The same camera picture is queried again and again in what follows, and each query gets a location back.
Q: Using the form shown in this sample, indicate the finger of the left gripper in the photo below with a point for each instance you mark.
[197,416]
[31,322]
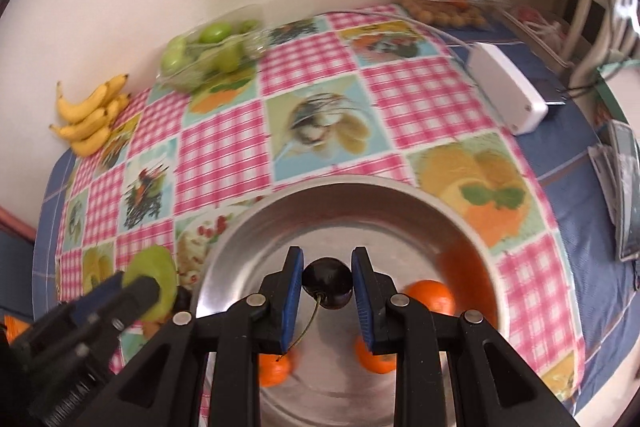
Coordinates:
[130,296]

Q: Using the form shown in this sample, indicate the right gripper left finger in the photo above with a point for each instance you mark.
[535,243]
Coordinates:
[163,383]

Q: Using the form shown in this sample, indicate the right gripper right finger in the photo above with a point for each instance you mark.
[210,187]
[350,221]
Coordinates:
[491,384]

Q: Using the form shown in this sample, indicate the green mango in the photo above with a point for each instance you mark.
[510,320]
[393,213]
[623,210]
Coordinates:
[156,262]

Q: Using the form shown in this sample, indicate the dark cherry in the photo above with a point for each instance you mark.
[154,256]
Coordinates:
[329,281]

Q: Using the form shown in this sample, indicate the orange tangerine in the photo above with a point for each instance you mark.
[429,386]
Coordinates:
[435,295]
[274,370]
[378,364]

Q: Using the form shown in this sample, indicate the bottom yellow banana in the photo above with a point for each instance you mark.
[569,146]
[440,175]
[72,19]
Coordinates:
[89,146]

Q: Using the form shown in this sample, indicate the yellow banana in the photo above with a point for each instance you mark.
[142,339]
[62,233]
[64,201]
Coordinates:
[76,112]
[82,130]
[113,87]
[89,146]

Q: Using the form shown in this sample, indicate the silver metal bowl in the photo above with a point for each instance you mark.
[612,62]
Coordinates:
[408,234]

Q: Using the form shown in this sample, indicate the middle yellow banana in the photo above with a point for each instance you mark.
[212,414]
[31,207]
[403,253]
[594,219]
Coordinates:
[82,130]

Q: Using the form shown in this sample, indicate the top yellow banana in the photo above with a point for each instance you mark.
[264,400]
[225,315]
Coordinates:
[76,112]

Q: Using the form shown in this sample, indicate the back yellow banana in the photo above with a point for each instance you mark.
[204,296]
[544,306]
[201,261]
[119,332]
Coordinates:
[113,87]

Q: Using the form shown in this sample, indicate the stack of papers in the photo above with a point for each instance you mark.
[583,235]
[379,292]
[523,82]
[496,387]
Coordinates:
[615,159]

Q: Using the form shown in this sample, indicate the white rectangular device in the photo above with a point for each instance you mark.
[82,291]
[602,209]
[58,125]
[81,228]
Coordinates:
[515,99]

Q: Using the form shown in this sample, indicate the green plums plastic tray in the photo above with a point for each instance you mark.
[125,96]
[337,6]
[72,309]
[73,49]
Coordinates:
[215,48]

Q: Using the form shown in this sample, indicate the patterned checkered tablecloth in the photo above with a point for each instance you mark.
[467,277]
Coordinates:
[366,93]

